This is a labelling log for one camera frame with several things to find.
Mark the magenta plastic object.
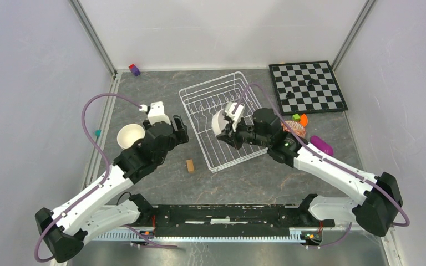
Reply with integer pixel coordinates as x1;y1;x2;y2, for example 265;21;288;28
310;135;334;156

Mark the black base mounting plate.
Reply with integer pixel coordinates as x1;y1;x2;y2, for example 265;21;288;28
130;204;323;237

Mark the beige ceramic bowl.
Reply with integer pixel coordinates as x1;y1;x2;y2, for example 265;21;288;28
116;124;145;150

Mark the white smooth bowl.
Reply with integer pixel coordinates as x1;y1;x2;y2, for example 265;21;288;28
211;109;229;136

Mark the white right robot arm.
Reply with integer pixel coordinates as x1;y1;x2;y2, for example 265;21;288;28
211;103;403;237

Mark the small wooden block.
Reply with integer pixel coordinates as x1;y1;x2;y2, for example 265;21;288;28
186;159;195;173

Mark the white wire dish rack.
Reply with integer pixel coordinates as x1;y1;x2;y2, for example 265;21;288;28
179;71;267;172

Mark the red purple toy block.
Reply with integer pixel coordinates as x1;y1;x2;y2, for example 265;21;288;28
129;64;141;76

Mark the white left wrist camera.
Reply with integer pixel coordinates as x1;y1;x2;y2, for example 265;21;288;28
139;101;171;125

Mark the black chess piece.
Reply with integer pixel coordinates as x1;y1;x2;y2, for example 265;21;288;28
286;91;295;99
307;79;316;86

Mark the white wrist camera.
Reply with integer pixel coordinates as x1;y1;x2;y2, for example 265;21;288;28
224;102;245;132
139;101;171;125

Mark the blue patterned bowl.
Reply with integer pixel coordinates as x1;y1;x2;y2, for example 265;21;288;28
281;120;306;138

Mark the orange toy block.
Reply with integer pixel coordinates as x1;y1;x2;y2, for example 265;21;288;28
299;114;308;127

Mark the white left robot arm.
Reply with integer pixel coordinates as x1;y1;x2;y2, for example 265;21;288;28
35;115;189;263

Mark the black white chessboard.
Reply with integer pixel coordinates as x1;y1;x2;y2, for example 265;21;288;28
268;60;348;115

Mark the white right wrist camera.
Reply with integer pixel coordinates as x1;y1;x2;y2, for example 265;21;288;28
224;102;245;132

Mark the aluminium frame rail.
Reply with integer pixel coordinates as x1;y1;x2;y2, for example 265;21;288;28
49;71;123;266

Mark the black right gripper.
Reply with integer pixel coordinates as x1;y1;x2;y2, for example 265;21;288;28
216;115;271;150

